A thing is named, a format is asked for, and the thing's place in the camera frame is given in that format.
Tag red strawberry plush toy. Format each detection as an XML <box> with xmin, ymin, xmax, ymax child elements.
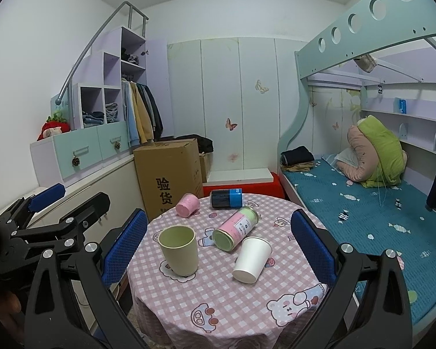
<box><xmin>37</xmin><ymin>111</ymin><xmax>71</xmax><ymax>141</ymax></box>

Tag pink checkered tablecloth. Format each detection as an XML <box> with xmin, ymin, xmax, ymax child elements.
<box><xmin>127</xmin><ymin>194</ymin><xmax>328</xmax><ymax>348</ymax></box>

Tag pink curved pillow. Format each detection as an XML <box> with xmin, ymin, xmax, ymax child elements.
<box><xmin>335</xmin><ymin>124</ymin><xmax>409</xmax><ymax>183</ymax></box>

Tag pink cup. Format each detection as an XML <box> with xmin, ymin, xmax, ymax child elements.
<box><xmin>176</xmin><ymin>193</ymin><xmax>200</xmax><ymax>218</ymax></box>

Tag pink green tin can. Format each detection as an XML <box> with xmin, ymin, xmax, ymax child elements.
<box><xmin>212</xmin><ymin>206</ymin><xmax>259</xmax><ymax>252</ymax></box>

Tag white paper cup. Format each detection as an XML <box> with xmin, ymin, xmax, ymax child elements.
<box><xmin>232</xmin><ymin>236</ymin><xmax>272</xmax><ymax>284</ymax></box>

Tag pale green cup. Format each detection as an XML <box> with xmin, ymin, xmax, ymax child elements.
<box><xmin>158</xmin><ymin>225</ymin><xmax>198</xmax><ymax>277</ymax></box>

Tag white low cabinet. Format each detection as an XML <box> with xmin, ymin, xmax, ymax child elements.
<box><xmin>30</xmin><ymin>155</ymin><xmax>144</xmax><ymax>243</ymax></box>

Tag small blue box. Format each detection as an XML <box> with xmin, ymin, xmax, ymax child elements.
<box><xmin>394</xmin><ymin>98</ymin><xmax>407</xmax><ymax>114</ymax></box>

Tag round clip lamp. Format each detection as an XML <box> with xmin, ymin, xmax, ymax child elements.
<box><xmin>353</xmin><ymin>54</ymin><xmax>377</xmax><ymax>73</ymax></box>

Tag brown cardboard box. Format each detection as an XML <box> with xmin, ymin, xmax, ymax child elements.
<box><xmin>134</xmin><ymin>140</ymin><xmax>204</xmax><ymax>221</ymax></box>

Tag folded dark clothes pile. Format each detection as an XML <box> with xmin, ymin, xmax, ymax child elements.
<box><xmin>280</xmin><ymin>146</ymin><xmax>315</xmax><ymax>172</ymax></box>

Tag lilac stair shelf unit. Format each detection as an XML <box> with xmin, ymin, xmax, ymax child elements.
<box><xmin>50</xmin><ymin>25</ymin><xmax>169</xmax><ymax>143</ymax></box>

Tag hanging clothes row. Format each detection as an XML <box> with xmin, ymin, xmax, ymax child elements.
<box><xmin>121</xmin><ymin>79</ymin><xmax>164</xmax><ymax>148</ymax></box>

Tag black blue can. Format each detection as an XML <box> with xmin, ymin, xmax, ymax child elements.
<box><xmin>210</xmin><ymin>188</ymin><xmax>243</xmax><ymax>209</ymax></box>

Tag teal bunk bed frame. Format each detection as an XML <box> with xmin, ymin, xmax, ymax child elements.
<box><xmin>278</xmin><ymin>0</ymin><xmax>436</xmax><ymax>193</ymax></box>

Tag teal drawer unit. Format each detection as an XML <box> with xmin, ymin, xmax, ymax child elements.
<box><xmin>30</xmin><ymin>121</ymin><xmax>129</xmax><ymax>187</ymax></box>

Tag teal patterned mattress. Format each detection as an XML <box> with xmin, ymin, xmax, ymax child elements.
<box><xmin>283</xmin><ymin>159</ymin><xmax>436</xmax><ymax>329</ymax></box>

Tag white wardrobe doors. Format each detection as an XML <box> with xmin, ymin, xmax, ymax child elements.
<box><xmin>167</xmin><ymin>37</ymin><xmax>303</xmax><ymax>172</ymax></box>

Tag green pillow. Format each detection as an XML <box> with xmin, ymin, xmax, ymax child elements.
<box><xmin>358</xmin><ymin>115</ymin><xmax>405</xmax><ymax>188</ymax></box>

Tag grey metal handrail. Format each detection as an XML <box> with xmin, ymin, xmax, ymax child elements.
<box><xmin>55</xmin><ymin>1</ymin><xmax>150</xmax><ymax>106</ymax></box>

